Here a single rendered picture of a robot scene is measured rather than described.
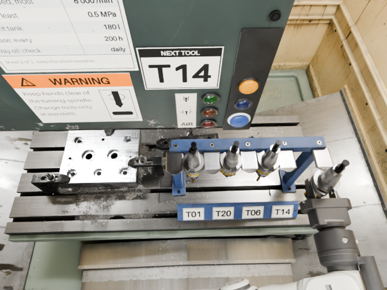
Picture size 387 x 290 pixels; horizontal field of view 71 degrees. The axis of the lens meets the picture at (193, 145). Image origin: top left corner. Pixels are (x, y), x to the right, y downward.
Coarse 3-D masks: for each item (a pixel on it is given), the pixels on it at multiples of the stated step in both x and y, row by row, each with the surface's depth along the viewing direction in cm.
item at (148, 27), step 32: (128, 0) 25; (160, 0) 25; (192, 0) 25; (224, 0) 26; (256, 0) 26; (288, 0) 26; (160, 32) 29; (192, 32) 29; (224, 32) 29; (224, 64) 33; (0, 96) 37; (160, 96) 38; (224, 96) 38; (0, 128) 44; (32, 128) 44; (64, 128) 44; (96, 128) 44; (128, 128) 45
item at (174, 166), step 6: (168, 156) 80; (174, 156) 80; (180, 156) 80; (168, 162) 79; (174, 162) 79; (180, 162) 79; (168, 168) 78; (174, 168) 78; (180, 168) 78; (174, 174) 78
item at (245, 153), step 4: (240, 152) 81; (244, 152) 81; (248, 152) 81; (252, 152) 81; (256, 152) 81; (244, 156) 80; (248, 156) 80; (252, 156) 80; (256, 156) 80; (244, 160) 80; (248, 160) 80; (252, 160) 80; (256, 160) 80; (244, 164) 79; (248, 164) 79; (252, 164) 79; (256, 164) 79; (244, 168) 78; (248, 168) 78; (252, 168) 78; (256, 168) 78; (248, 172) 78; (252, 172) 78
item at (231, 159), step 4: (228, 152) 74; (232, 152) 72; (236, 152) 72; (228, 156) 74; (232, 156) 73; (236, 156) 73; (224, 160) 78; (228, 160) 75; (232, 160) 75; (236, 160) 75; (228, 164) 77; (232, 164) 76; (236, 164) 77
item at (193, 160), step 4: (188, 152) 73; (196, 152) 72; (188, 156) 74; (192, 156) 72; (196, 156) 73; (188, 160) 75; (192, 160) 74; (196, 160) 74; (200, 160) 77; (188, 164) 76; (192, 164) 76; (196, 164) 76; (192, 168) 77
